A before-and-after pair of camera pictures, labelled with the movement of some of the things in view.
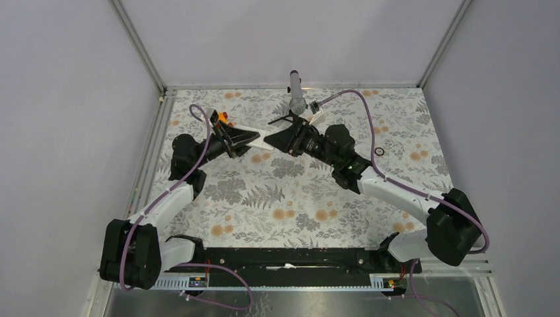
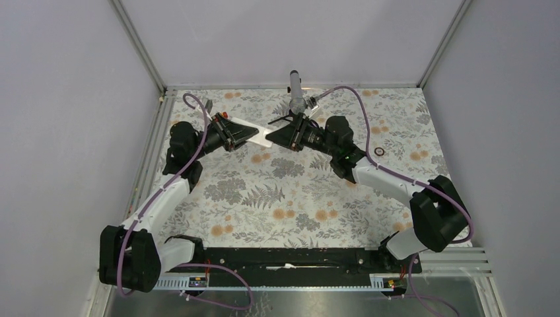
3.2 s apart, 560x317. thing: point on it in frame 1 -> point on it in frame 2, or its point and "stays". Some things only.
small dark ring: [378, 154] stays
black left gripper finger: [238, 151] -> [237, 134]
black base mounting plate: [302, 267] stays
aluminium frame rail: [162, 86] stays
